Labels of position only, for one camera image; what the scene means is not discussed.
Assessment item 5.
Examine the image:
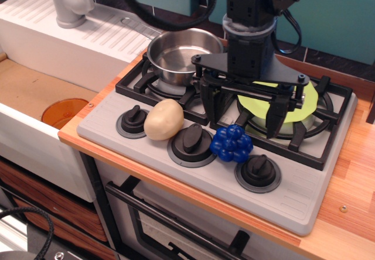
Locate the light green plate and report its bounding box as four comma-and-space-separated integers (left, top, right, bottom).
238, 82, 319, 123

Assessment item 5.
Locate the grey toy faucet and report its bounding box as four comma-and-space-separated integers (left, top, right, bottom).
53, 0, 94, 29

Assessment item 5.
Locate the black braided cable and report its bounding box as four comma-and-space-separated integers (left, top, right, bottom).
0, 207, 55, 260

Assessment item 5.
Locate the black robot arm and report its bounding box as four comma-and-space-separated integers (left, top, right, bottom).
124, 0, 308, 138

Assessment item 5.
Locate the black stove knob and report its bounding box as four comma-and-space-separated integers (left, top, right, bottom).
116, 105, 148, 139
235, 155, 282, 194
167, 123, 216, 168

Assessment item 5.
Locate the black left stove knob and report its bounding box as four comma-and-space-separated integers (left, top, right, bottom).
116, 105, 148, 139

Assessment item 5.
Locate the beige toy potato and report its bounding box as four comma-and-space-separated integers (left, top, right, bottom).
144, 99, 184, 141

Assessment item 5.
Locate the grey toy stove top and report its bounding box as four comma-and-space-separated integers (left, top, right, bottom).
77, 89, 340, 235

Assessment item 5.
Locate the black middle stove knob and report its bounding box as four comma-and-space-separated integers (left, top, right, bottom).
167, 123, 216, 168

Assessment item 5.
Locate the black right stove knob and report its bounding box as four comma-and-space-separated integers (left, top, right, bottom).
235, 155, 282, 194

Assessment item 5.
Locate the black burner grate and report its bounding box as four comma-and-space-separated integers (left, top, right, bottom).
217, 76, 356, 170
115, 53, 211, 126

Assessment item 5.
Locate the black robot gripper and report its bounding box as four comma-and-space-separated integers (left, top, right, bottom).
192, 16, 309, 139

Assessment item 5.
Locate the toy oven door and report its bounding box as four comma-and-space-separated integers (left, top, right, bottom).
96, 161, 304, 259

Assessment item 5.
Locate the orange sink drain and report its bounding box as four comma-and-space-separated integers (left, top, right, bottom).
41, 98, 88, 129

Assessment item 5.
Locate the wooden drawer front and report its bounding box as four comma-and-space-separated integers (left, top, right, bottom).
1, 158, 116, 259

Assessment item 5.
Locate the black left burner grate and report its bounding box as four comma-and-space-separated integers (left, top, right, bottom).
115, 53, 211, 126

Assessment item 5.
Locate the white toy sink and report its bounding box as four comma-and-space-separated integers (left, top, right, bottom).
1, 0, 158, 202

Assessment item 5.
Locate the stainless steel pot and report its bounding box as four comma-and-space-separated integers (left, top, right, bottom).
120, 17, 224, 87

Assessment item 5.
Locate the black right burner grate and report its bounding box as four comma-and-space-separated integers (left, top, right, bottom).
217, 76, 356, 170

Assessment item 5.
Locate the black oven door handle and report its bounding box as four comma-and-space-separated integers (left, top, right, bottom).
105, 176, 250, 259

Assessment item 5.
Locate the blue toy blueberry cluster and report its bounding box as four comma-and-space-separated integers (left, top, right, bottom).
210, 124, 253, 163

